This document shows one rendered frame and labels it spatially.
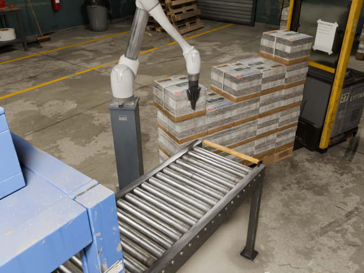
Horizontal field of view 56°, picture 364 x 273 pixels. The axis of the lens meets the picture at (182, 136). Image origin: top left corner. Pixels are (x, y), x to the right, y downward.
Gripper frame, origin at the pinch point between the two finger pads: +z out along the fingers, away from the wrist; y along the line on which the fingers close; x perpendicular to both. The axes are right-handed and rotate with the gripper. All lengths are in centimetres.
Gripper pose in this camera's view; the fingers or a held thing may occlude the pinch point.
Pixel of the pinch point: (193, 104)
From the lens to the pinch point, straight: 261.6
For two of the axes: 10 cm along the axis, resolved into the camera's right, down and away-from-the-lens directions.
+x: 5.3, 4.2, -7.4
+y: -8.5, 2.7, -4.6
